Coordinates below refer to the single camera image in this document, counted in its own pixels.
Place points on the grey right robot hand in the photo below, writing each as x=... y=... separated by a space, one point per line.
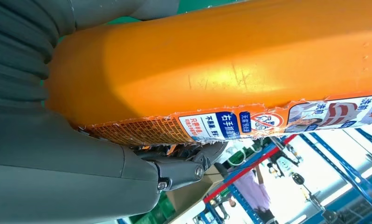
x=65 y=179

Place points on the brown cardboard carton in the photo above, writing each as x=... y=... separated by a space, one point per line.
x=192 y=191

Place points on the red metal beam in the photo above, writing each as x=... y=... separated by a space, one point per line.
x=251 y=167

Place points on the person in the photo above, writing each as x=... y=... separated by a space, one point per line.
x=254 y=191

